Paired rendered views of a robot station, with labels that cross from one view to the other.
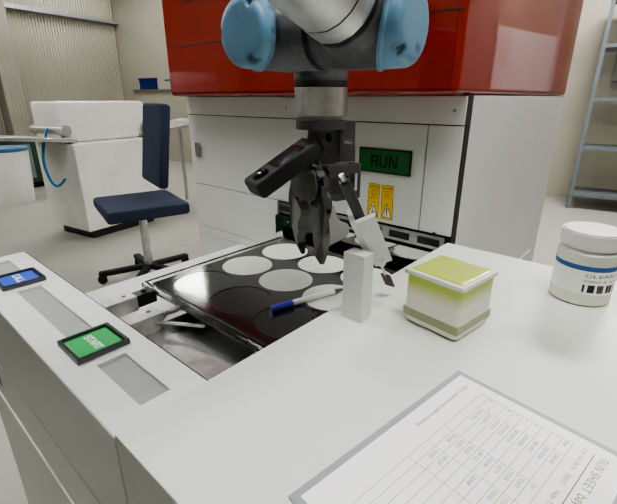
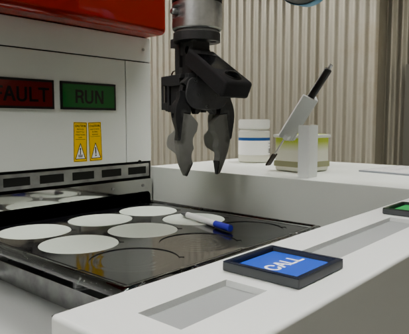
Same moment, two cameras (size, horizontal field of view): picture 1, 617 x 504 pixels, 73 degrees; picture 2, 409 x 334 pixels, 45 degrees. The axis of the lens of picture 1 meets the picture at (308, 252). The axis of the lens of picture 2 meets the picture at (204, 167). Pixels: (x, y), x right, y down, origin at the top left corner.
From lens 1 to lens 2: 0.98 m
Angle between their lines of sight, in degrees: 88
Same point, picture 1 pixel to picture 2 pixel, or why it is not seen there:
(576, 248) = (263, 128)
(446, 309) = (324, 151)
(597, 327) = not seen: hidden behind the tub
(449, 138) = (141, 73)
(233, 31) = not seen: outside the picture
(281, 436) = not seen: outside the picture
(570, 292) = (265, 155)
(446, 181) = (143, 111)
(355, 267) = (314, 134)
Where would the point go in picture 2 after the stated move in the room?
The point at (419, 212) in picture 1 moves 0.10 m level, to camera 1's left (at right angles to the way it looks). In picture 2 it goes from (126, 144) to (116, 146)
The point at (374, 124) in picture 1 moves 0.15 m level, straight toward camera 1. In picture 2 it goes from (74, 56) to (158, 54)
